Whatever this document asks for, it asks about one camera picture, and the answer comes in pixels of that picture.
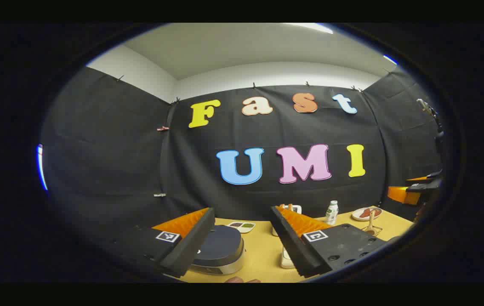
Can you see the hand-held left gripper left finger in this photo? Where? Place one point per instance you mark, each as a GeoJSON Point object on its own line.
{"type": "Point", "coordinates": [189, 244]}

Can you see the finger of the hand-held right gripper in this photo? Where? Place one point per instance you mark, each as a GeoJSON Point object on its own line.
{"type": "Point", "coordinates": [403, 194]}
{"type": "Point", "coordinates": [433, 174]}

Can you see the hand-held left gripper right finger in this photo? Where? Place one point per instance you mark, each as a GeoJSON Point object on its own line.
{"type": "Point", "coordinates": [293, 246]}

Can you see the clear plastic rice container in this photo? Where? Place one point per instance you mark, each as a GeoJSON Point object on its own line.
{"type": "Point", "coordinates": [285, 259]}

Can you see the dark grey rice cooker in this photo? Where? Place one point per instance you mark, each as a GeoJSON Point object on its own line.
{"type": "Point", "coordinates": [220, 246]}

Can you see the wooden spoon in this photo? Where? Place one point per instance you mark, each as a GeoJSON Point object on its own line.
{"type": "Point", "coordinates": [371, 219]}

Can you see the red meat slice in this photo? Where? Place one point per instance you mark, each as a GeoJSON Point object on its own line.
{"type": "Point", "coordinates": [376, 211]}
{"type": "Point", "coordinates": [365, 212]}

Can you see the white toaster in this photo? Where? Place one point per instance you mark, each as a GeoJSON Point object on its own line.
{"type": "Point", "coordinates": [296, 209]}

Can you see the white round plate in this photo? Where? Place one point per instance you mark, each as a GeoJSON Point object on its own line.
{"type": "Point", "coordinates": [357, 214]}

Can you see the white milk bottle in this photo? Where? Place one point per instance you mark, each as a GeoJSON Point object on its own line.
{"type": "Point", "coordinates": [331, 212]}

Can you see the white divided grain dish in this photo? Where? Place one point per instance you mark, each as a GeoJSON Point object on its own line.
{"type": "Point", "coordinates": [241, 226]}

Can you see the computer monitor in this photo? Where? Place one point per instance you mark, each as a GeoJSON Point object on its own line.
{"type": "Point", "coordinates": [40, 165]}

